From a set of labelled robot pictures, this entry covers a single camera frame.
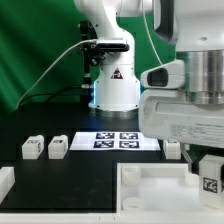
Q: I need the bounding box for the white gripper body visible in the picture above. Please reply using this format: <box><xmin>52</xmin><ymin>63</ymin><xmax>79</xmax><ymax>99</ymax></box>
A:
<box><xmin>139</xmin><ymin>89</ymin><xmax>224</xmax><ymax>148</ymax></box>

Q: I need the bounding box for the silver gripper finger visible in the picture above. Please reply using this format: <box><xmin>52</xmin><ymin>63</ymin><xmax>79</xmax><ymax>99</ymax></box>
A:
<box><xmin>181</xmin><ymin>143</ymin><xmax>193</xmax><ymax>172</ymax></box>

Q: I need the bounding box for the white square tabletop tray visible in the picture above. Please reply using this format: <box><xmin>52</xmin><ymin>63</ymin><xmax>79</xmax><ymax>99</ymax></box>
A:
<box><xmin>117</xmin><ymin>163</ymin><xmax>224</xmax><ymax>214</ymax></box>

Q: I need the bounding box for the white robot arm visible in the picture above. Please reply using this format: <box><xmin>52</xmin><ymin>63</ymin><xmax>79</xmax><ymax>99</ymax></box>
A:
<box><xmin>74</xmin><ymin>0</ymin><xmax>224</xmax><ymax>174</ymax></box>

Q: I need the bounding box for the white sheet with tags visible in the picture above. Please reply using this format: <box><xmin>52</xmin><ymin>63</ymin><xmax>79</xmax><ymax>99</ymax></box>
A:
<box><xmin>70</xmin><ymin>132</ymin><xmax>160</xmax><ymax>151</ymax></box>

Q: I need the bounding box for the white left fence block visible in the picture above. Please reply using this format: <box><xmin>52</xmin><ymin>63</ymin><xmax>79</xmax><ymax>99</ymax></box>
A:
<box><xmin>0</xmin><ymin>167</ymin><xmax>15</xmax><ymax>204</ymax></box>

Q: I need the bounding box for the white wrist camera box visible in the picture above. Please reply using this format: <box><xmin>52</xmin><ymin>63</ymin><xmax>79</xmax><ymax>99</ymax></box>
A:
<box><xmin>140</xmin><ymin>60</ymin><xmax>185</xmax><ymax>89</ymax></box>

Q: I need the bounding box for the black camera on stand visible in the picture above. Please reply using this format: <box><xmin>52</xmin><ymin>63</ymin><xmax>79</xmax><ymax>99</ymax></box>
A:
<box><xmin>80</xmin><ymin>29</ymin><xmax>133</xmax><ymax>104</ymax></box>

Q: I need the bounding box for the grey cable to camera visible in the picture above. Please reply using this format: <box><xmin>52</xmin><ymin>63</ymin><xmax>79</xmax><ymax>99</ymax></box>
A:
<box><xmin>14</xmin><ymin>38</ymin><xmax>98</xmax><ymax>111</ymax></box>

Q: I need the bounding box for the black cable on table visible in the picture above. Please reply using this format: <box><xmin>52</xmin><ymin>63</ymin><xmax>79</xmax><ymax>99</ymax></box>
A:
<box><xmin>18</xmin><ymin>86</ymin><xmax>93</xmax><ymax>108</ymax></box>

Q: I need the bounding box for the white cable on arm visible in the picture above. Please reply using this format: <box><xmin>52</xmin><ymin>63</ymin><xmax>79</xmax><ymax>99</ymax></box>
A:
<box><xmin>142</xmin><ymin>0</ymin><xmax>165</xmax><ymax>68</ymax></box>

